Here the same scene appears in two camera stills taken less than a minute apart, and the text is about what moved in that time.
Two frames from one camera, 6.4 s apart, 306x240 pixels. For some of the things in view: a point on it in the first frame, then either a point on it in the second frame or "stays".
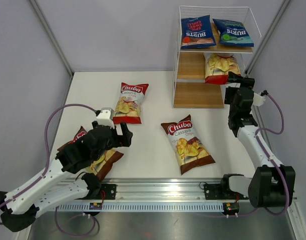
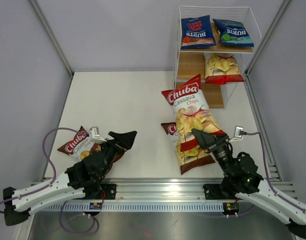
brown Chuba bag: (190, 152) stays
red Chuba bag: (218, 66) stays
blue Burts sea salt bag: (233, 33) stays
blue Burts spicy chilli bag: (197, 31) stays
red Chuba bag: (127, 109) to (191, 110)
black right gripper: (233, 78) to (207, 140)
